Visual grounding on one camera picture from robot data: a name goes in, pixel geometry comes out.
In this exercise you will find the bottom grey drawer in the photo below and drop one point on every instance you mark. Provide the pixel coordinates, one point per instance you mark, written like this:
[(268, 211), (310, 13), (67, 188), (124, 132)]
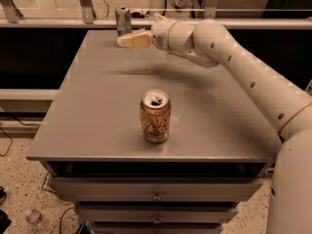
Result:
[(163, 228)]

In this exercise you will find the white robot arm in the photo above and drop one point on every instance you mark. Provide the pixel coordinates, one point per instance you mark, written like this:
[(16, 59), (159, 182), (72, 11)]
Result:
[(287, 108)]

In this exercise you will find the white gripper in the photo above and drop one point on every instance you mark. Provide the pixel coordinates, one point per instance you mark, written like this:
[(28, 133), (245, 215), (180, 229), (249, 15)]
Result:
[(161, 33)]

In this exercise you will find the orange patterned soda can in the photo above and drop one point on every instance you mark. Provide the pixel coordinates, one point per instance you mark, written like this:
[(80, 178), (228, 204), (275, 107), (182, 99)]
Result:
[(155, 116)]

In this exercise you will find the grey drawer cabinet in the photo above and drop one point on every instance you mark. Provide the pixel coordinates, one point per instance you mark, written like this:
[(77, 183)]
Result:
[(145, 142)]

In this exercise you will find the middle grey drawer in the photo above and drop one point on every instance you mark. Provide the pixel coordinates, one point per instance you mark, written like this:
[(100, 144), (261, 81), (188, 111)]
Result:
[(168, 212)]

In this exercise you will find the grey drawer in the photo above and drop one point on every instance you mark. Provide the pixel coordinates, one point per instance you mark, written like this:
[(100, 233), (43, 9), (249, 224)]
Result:
[(163, 228), (168, 212), (87, 189)]

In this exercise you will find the top grey drawer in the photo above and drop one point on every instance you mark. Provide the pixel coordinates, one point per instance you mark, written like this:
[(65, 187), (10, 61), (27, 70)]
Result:
[(87, 189)]

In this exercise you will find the silver blue redbull can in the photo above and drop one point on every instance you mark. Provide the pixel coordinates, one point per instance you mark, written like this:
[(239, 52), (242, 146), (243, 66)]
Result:
[(123, 21)]

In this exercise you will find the metal window railing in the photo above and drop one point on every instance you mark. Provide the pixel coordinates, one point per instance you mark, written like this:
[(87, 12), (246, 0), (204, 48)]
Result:
[(238, 14)]

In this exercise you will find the clear plastic bottle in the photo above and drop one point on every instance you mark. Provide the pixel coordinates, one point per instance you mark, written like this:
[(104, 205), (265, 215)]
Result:
[(36, 219)]

